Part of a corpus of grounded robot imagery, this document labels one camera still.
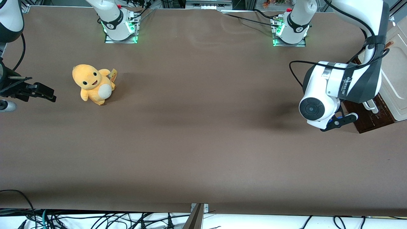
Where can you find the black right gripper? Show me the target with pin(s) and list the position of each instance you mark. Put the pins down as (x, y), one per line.
(10, 86)

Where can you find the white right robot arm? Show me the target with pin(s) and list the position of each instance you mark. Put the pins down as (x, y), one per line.
(114, 19)

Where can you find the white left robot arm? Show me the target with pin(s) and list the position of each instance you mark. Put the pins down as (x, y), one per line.
(318, 82)

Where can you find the dark wooden drawer cabinet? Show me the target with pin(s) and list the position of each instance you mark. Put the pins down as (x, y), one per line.
(365, 127)

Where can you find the yellow plush toy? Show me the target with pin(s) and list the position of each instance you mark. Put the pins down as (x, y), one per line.
(92, 79)

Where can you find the yellow cardboard hang tag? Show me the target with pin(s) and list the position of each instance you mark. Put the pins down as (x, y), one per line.
(113, 73)

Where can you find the small orange object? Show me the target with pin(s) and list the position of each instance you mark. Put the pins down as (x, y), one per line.
(266, 3)

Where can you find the table cover sheet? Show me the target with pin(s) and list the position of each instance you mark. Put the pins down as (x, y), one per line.
(203, 127)

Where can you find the white power strip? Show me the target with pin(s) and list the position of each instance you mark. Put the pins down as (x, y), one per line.
(206, 4)

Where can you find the aluminium frame profile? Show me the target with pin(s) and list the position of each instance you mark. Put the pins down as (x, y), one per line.
(26, 8)
(397, 8)

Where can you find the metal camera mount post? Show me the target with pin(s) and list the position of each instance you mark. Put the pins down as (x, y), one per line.
(195, 219)

